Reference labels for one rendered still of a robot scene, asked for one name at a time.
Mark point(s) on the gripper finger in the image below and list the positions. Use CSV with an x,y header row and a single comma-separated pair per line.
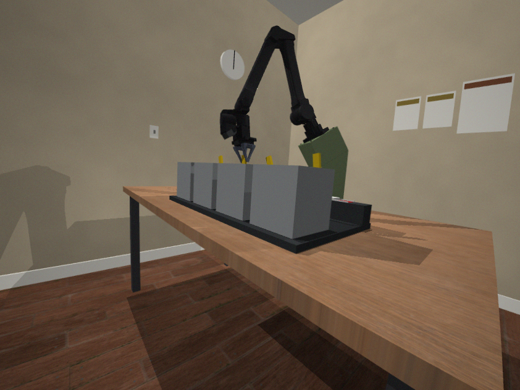
x,y
236,148
251,147

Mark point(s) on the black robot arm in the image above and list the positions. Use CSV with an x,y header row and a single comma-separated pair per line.
x,y
236,122

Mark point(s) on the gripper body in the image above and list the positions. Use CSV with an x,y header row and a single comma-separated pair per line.
x,y
245,139

